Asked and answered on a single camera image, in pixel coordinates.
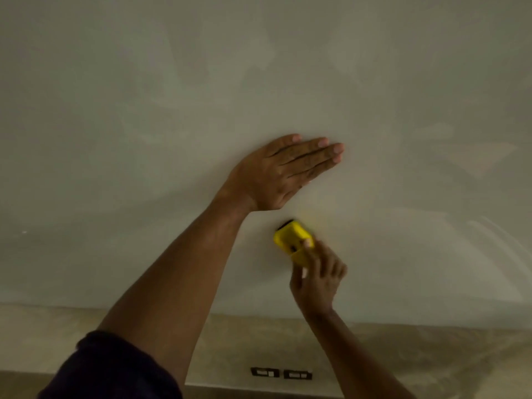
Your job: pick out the black shirt sleeve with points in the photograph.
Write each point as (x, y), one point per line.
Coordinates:
(108, 369)

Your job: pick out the person's left hand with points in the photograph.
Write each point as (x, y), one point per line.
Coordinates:
(278, 178)

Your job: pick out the person's right forearm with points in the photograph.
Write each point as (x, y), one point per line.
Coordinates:
(353, 357)

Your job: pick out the white glossy whiteboard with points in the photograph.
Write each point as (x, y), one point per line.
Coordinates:
(124, 141)

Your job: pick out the black wall socket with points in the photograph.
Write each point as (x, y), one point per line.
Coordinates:
(264, 372)
(297, 374)

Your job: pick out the person's right hand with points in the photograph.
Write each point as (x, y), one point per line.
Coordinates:
(318, 286)

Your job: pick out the yellow whiteboard eraser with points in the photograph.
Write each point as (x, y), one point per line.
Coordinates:
(291, 238)

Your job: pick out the person's left forearm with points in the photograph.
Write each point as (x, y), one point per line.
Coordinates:
(174, 295)

